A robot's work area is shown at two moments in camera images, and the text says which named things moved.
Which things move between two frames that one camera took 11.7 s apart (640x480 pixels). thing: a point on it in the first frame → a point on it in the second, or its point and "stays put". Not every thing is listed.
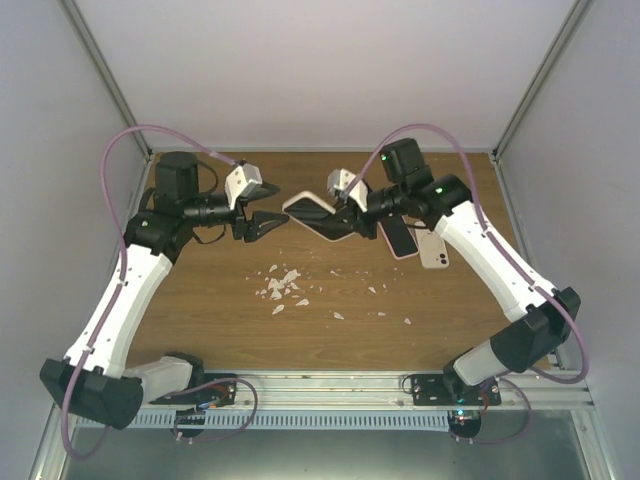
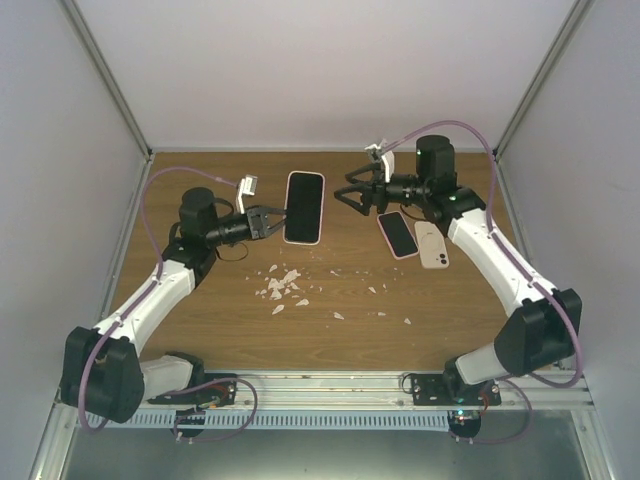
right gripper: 357,221 → 365,190
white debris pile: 276,287 stays put
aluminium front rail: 376,391 stays put
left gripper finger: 254,191 → 267,210
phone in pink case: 399,237 stays put
